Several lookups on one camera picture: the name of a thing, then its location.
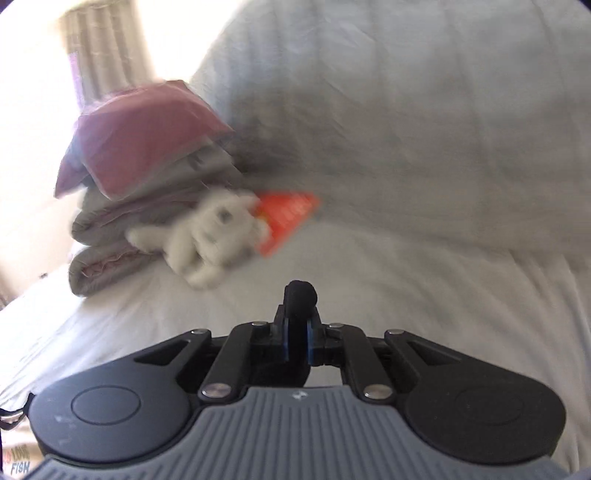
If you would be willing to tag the bed with grey sheet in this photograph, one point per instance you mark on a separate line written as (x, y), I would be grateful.
(415, 295)

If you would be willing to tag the folded grey quilt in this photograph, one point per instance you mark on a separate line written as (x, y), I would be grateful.
(120, 217)
(106, 270)

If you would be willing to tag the beige shirt with black sleeves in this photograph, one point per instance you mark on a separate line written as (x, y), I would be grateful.
(300, 295)

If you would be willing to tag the grey patterned curtain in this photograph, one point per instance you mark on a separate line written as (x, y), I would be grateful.
(106, 50)

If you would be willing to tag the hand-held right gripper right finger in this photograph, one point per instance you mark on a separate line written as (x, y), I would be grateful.
(310, 344)

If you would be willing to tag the red booklet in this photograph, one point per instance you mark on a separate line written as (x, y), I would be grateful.
(288, 214)

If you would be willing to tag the grey quilted headboard cover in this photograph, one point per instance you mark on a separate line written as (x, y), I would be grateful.
(392, 115)

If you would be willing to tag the white plush dog toy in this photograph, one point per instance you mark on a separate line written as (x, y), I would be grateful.
(207, 235)

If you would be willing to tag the pink and grey pillow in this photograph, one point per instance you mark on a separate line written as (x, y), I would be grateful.
(143, 134)

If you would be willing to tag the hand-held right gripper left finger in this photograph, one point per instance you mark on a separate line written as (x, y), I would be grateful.
(287, 344)

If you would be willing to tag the folded grey duvet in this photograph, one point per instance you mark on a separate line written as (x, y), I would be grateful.
(203, 168)

